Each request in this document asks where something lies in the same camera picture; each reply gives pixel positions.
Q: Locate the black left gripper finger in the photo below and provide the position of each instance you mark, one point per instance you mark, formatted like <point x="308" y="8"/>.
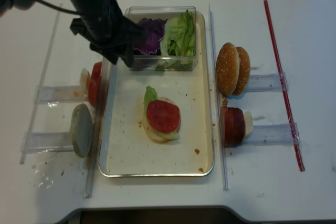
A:
<point x="125" y="52"/>

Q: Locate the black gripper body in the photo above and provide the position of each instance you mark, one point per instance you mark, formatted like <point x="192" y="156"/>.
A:
<point x="103" y="24"/>

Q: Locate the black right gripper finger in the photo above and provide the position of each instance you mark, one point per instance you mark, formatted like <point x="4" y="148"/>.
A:
<point x="111" y="57"/>

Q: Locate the red tomato slice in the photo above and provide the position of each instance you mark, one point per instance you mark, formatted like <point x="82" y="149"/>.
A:
<point x="94" y="84"/>
<point x="163" y="116"/>

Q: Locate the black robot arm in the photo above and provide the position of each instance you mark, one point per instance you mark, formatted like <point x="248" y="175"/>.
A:
<point x="26" y="4"/>

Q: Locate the lettuce leaf on bread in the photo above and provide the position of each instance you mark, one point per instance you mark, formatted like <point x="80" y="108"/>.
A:
<point x="150" y="94"/>

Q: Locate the green lettuce in box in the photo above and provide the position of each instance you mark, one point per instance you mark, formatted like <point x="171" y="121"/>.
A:
<point x="178" y="40"/>

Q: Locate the grey-faced bread slice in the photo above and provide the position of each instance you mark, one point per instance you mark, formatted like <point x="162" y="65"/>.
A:
<point x="81" y="130"/>

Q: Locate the bottom bread slice on tray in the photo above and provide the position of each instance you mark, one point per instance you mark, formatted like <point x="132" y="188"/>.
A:
<point x="155" y="136"/>

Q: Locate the stack of meat patties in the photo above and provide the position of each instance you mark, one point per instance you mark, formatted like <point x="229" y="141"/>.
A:
<point x="233" y="126"/>

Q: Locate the white cheese slice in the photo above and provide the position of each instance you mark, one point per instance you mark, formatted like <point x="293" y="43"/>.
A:
<point x="248" y="120"/>

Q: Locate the pale onion slice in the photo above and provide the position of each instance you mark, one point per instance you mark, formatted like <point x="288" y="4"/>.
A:
<point x="85" y="80"/>

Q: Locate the purple cabbage leaf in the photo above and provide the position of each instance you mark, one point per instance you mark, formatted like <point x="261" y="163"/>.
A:
<point x="155" y="29"/>

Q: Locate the clear plastic salad box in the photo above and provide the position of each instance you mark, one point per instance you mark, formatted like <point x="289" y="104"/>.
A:
<point x="149" y="62"/>

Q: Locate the clear holder upper left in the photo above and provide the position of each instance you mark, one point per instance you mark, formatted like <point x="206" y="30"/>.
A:
<point x="59" y="94"/>

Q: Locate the clear holder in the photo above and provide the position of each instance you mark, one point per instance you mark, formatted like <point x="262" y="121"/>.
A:
<point x="59" y="94"/>
<point x="268" y="82"/>
<point x="38" y="142"/>
<point x="273" y="135"/>

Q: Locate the metal serving tray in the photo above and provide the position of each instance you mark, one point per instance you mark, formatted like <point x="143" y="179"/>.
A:
<point x="126" y="149"/>

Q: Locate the front sesame bun top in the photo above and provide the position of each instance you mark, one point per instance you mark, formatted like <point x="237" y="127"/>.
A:
<point x="227" y="69"/>

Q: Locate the sesame bun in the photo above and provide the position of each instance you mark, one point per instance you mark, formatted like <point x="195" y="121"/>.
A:
<point x="244" y="71"/>
<point x="227" y="69"/>

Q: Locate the clear holder lower left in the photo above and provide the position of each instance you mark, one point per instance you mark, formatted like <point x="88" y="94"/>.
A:
<point x="38" y="142"/>

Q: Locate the rear sesame bun top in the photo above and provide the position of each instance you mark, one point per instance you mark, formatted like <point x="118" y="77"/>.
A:
<point x="244" y="71"/>

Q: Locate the clear holder upper right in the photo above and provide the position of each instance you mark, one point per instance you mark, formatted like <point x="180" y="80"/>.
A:
<point x="268" y="82"/>

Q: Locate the clear holder lower right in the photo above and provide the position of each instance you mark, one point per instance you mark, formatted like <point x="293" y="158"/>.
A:
<point x="273" y="135"/>

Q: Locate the clear rail left of tray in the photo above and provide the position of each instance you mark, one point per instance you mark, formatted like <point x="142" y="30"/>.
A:
<point x="100" y="111"/>

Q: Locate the clear rail of tray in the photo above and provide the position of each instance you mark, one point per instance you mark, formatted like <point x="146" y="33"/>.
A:
<point x="218" y="103"/>
<point x="100" y="111"/>

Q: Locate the clear rail far left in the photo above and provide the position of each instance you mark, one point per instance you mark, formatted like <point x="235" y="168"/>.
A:
<point x="43" y="77"/>

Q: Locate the clear rail right of tray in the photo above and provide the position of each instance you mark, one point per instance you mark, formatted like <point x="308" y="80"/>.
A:
<point x="218" y="103"/>

